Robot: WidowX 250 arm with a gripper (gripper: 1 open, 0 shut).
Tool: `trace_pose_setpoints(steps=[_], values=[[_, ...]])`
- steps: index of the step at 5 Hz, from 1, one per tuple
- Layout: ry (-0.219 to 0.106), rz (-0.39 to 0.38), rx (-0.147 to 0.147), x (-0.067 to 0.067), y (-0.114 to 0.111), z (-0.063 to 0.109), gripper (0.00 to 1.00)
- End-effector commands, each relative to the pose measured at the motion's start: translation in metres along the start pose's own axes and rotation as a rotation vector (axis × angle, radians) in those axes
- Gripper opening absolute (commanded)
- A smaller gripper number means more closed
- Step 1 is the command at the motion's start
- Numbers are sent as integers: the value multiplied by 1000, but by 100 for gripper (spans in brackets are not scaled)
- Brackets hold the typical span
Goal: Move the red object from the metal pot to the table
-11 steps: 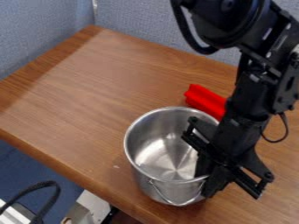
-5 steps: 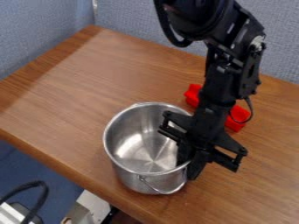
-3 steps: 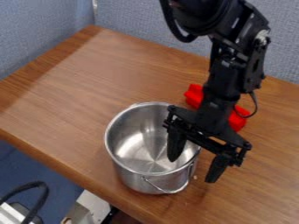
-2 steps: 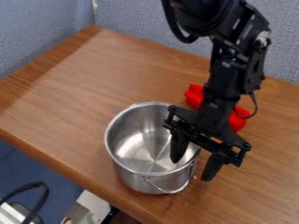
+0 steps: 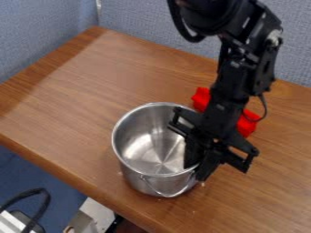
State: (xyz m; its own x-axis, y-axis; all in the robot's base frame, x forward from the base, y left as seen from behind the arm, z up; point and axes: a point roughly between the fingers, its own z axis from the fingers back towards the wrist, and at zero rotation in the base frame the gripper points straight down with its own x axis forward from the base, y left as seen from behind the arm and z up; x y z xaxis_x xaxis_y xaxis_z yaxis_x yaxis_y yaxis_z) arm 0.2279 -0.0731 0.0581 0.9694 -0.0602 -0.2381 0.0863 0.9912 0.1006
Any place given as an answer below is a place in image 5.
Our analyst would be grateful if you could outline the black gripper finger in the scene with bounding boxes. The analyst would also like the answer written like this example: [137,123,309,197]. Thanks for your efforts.
[183,137,205,168]
[197,149,223,182]

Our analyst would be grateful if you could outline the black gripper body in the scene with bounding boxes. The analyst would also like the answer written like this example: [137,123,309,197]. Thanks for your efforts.
[169,94,259,173]

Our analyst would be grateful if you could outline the metal pot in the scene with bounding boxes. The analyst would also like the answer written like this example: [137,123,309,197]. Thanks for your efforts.
[113,102,197,198]

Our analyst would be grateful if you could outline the red star-shaped block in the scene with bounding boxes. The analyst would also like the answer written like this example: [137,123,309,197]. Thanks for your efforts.
[191,87,261,138]

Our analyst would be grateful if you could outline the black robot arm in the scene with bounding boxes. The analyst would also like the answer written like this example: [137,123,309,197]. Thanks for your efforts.
[167,0,283,181]

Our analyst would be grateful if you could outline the white object under table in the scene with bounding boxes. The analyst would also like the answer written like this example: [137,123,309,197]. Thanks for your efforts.
[62,198,115,233]

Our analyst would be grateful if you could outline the black and white equipment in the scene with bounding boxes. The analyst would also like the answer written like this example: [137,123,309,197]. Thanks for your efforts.
[0,188,51,233]

